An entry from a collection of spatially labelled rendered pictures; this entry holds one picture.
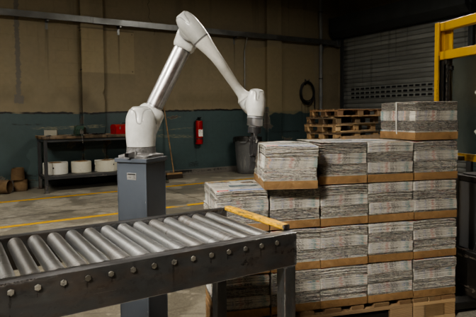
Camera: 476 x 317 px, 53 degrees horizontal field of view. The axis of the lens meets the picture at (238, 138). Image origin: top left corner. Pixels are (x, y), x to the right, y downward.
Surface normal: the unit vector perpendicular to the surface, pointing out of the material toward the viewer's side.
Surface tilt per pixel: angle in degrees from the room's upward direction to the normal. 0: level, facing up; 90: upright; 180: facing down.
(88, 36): 90
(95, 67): 90
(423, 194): 90
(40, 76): 90
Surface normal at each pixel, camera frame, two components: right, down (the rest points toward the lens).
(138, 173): -0.40, 0.05
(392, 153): 0.22, 0.05
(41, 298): 0.52, 0.04
